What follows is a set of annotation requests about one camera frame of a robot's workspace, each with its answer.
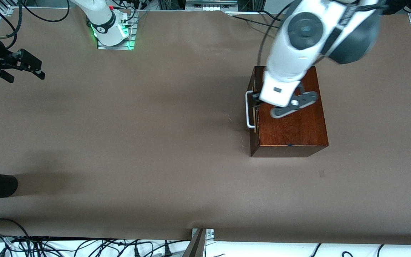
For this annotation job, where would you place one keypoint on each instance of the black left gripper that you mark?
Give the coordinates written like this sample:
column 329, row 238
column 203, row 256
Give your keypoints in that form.
column 256, row 102

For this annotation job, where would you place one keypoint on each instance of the light wood drawer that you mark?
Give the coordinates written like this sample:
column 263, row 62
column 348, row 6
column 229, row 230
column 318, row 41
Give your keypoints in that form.
column 252, row 141

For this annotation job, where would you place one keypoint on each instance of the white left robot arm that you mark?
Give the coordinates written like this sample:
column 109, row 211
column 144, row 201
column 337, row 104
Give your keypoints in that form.
column 298, row 53

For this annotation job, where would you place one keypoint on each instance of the dark brown wooden cabinet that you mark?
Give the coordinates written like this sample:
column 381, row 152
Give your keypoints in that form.
column 291, row 132

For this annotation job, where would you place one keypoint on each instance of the brown table cover sheet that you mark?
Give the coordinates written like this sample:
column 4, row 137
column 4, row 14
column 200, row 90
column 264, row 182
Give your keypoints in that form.
column 155, row 125

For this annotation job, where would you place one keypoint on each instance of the black power plug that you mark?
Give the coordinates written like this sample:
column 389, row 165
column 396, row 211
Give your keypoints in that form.
column 167, row 252
column 136, row 252

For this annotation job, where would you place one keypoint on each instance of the perforated metal side rail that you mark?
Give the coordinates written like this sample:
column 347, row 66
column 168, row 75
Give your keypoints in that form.
column 7, row 10

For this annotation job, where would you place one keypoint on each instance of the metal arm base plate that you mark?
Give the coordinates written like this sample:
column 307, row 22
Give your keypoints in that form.
column 131, row 32

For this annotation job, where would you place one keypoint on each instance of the silver corner bracket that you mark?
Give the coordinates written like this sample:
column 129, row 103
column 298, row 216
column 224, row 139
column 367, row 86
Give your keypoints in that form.
column 209, row 233

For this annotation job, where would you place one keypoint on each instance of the grey metal post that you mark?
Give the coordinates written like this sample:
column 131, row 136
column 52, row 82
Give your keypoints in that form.
column 195, row 246

